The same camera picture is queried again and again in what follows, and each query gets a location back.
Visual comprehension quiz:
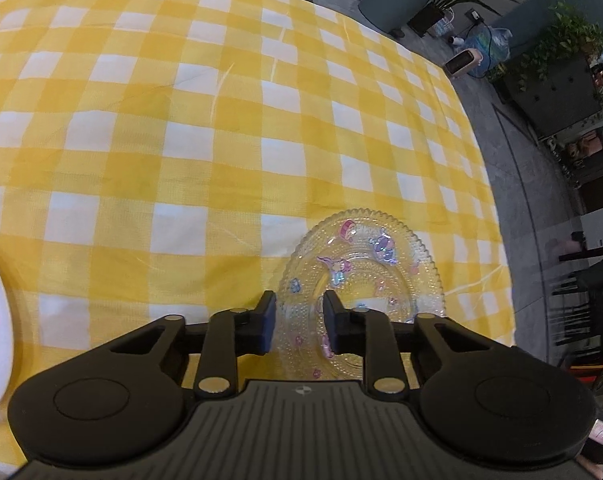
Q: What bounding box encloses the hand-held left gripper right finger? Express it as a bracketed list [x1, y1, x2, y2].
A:
[322, 290, 512, 396]

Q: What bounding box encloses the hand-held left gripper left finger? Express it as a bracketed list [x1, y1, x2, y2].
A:
[96, 290, 278, 397]

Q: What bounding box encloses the clear glass cartoon-print plate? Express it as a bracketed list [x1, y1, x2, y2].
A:
[276, 208, 447, 387]

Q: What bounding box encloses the yellow checkered tablecloth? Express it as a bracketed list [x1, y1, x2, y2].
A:
[0, 0, 517, 467]

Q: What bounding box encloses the black chair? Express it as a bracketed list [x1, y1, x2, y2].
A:
[546, 242, 603, 367]

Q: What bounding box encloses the pink space heater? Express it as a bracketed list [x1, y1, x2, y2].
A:
[444, 47, 485, 79]

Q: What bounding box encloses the dark cluttered shelf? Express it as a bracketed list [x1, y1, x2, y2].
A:
[546, 125, 603, 212]

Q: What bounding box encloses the blue plastic bag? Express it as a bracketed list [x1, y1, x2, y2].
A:
[465, 27, 513, 79]

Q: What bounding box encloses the dark plant cabinet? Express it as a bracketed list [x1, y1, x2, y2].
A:
[501, 55, 603, 139]

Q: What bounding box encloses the dark cabinet with ivy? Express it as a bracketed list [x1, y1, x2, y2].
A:
[519, 2, 603, 127]

